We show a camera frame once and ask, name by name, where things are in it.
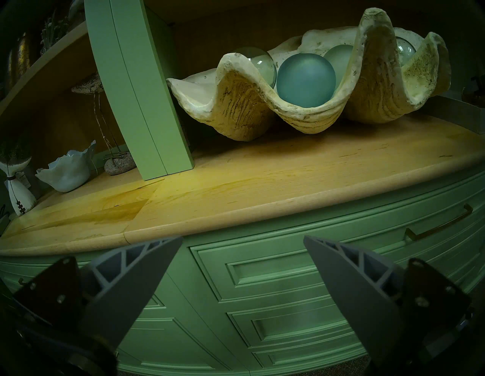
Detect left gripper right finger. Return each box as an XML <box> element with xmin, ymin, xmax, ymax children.
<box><xmin>303</xmin><ymin>235</ymin><xmax>474</xmax><ymax>368</ymax></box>

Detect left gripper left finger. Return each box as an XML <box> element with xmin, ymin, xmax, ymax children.
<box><xmin>11</xmin><ymin>237</ymin><xmax>183</xmax><ymax>353</ymax></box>

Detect ruffled bowl with shells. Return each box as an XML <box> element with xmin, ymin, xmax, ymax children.
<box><xmin>35</xmin><ymin>140</ymin><xmax>97</xmax><ymax>193</ymax></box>

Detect giant clam shell bowl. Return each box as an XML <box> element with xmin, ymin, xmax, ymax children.
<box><xmin>166</xmin><ymin>8</ymin><xmax>452</xmax><ymax>142</ymax></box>

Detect bird figure on stone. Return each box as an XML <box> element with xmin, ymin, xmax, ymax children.
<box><xmin>71</xmin><ymin>72</ymin><xmax>136</xmax><ymax>175</ymax></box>

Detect white whale tail figurine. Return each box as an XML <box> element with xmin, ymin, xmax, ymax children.
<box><xmin>0</xmin><ymin>152</ymin><xmax>37</xmax><ymax>216</ymax></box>

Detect green wooden shelf cabinet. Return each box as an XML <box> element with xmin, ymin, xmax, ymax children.
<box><xmin>0</xmin><ymin>0</ymin><xmax>485</xmax><ymax>376</ymax></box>

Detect grey wooden tray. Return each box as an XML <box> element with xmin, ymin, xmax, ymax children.
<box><xmin>428</xmin><ymin>95</ymin><xmax>485</xmax><ymax>135</ymax></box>

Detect frosted teal glass ball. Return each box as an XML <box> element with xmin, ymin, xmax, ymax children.
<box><xmin>276</xmin><ymin>53</ymin><xmax>337</xmax><ymax>108</ymax></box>

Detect frosted green glass ball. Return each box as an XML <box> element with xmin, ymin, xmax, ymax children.
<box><xmin>323</xmin><ymin>44</ymin><xmax>355</xmax><ymax>91</ymax></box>

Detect brown glass jar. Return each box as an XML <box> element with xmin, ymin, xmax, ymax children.
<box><xmin>6</xmin><ymin>32</ymin><xmax>34</xmax><ymax>88</ymax></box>

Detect clear pale glass ball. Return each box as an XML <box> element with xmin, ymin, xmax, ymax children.
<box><xmin>394</xmin><ymin>36</ymin><xmax>418</xmax><ymax>67</ymax></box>

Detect clear green glass ball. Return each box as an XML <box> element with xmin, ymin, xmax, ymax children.
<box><xmin>235</xmin><ymin>46</ymin><xmax>278</xmax><ymax>88</ymax></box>

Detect dark metal drawer handle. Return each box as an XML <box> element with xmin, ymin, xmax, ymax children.
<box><xmin>404</xmin><ymin>204</ymin><xmax>474</xmax><ymax>243</ymax></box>

